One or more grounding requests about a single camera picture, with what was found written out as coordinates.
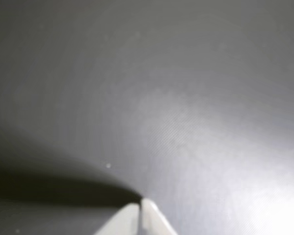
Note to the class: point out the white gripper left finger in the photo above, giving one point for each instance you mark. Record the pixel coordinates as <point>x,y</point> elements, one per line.
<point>122,220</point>

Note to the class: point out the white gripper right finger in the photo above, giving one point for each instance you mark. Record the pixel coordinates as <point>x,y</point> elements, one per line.
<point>154,218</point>

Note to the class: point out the dark grey table mat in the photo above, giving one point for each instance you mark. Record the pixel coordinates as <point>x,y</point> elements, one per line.
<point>147,98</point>

